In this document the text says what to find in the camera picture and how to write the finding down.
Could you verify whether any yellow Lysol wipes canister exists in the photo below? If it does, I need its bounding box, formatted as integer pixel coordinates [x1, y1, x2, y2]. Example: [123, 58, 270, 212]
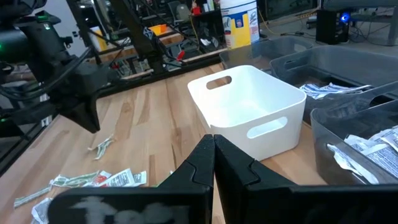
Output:
[220, 0, 261, 50]

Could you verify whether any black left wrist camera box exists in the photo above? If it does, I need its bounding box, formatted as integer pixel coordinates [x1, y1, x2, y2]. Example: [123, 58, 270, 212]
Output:
[73, 62, 121, 94]

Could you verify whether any translucent grey plastic bin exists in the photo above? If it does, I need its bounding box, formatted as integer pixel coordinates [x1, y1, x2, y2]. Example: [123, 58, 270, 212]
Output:
[269, 45, 398, 125]
[310, 99, 398, 187]
[219, 35, 314, 72]

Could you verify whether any black rig upright post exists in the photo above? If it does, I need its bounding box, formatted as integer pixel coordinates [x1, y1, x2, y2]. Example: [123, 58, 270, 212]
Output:
[108, 0, 165, 74]

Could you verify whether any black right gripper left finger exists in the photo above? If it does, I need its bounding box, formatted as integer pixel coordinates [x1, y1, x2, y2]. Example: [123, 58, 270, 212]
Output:
[48, 134, 216, 224]

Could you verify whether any white plastic bin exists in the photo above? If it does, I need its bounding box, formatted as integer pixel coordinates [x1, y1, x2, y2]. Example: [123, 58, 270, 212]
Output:
[187, 64, 308, 162]

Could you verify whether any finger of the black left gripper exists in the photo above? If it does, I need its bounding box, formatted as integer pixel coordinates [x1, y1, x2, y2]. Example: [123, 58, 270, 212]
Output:
[85, 91, 102, 134]
[60, 98, 93, 134]

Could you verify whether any orange plastic bin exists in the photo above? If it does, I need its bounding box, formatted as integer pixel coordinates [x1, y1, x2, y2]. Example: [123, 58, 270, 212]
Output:
[148, 23, 169, 35]

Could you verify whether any blue striped white packet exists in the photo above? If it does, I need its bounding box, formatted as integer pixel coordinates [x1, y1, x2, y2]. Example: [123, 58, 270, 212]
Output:
[323, 81, 373, 96]

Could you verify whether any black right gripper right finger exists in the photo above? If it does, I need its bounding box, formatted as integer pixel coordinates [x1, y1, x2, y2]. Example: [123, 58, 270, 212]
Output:
[213, 134, 398, 224]

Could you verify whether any black computer tower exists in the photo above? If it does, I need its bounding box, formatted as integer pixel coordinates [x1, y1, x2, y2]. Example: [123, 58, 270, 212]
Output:
[315, 9, 351, 45]

